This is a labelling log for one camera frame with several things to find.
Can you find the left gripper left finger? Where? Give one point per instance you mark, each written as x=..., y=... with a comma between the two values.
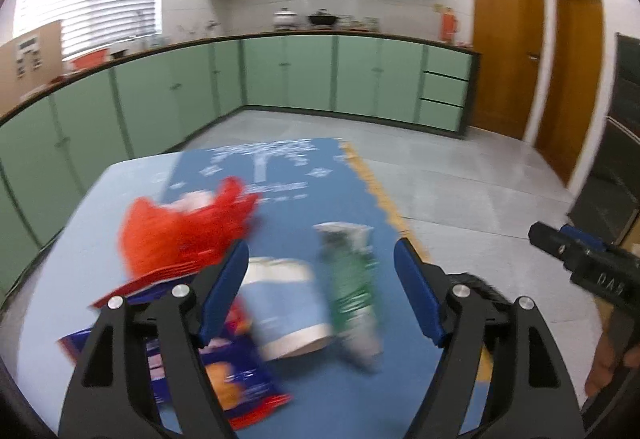
x=110, y=394

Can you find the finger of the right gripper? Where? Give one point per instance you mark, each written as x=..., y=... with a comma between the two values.
x=582, y=237
x=555, y=244

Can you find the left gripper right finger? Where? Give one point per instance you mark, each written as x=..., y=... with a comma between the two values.
x=530, y=393

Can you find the blue biscuit snack bag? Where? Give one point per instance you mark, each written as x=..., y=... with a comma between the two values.
x=245, y=387

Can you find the orange foam fruit net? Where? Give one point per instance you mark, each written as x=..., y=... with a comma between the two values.
x=157, y=237

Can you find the blue white paper cup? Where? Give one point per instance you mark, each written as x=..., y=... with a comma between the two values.
x=290, y=316

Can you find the red plastic bag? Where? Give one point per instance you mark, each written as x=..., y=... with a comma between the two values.
x=228, y=218

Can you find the green milk carton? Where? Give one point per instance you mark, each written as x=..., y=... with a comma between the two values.
x=347, y=252

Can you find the white tissue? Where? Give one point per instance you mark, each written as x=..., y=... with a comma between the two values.
x=192, y=201

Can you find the green lower kitchen cabinets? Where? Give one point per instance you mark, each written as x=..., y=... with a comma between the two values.
x=57, y=143

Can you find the person's right hand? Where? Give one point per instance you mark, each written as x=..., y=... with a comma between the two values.
x=606, y=356

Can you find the black glass cabinet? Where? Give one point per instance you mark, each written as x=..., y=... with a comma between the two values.
x=608, y=205

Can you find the wooden door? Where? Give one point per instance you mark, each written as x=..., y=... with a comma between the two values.
x=508, y=36
x=573, y=86

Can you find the blue patterned table mat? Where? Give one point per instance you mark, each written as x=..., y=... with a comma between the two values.
x=330, y=398

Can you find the orange thermos flask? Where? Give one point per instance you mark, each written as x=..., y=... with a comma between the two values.
x=448, y=25

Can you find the red plastic basin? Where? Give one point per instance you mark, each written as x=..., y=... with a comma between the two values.
x=90, y=60

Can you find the brown cardboard box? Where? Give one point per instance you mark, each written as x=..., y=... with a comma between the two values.
x=29, y=62

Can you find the white cooking pot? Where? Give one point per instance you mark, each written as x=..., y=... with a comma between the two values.
x=285, y=19

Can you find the black wok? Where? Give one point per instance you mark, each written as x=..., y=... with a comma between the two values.
x=322, y=19

